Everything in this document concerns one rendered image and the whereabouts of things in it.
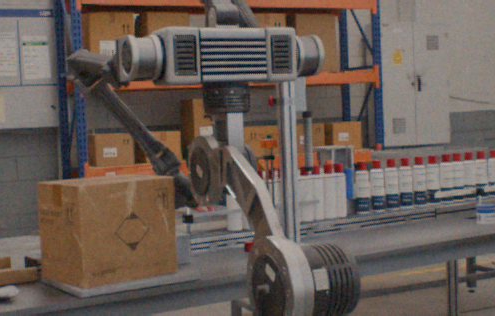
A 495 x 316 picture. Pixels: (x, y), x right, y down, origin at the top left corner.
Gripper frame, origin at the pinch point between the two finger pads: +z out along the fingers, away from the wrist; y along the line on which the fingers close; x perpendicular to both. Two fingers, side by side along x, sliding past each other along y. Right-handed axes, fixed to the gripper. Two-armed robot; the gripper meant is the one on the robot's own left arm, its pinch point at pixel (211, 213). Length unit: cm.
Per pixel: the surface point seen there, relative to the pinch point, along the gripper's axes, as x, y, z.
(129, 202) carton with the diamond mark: 27, -42, -40
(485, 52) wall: -471, 398, 320
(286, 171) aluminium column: -24.7, -14.9, 5.6
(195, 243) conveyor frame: 12.4, -3.7, 0.6
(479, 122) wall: -411, 400, 366
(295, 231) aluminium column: -12.3, -14.5, 22.5
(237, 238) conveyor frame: 0.6, -3.3, 12.2
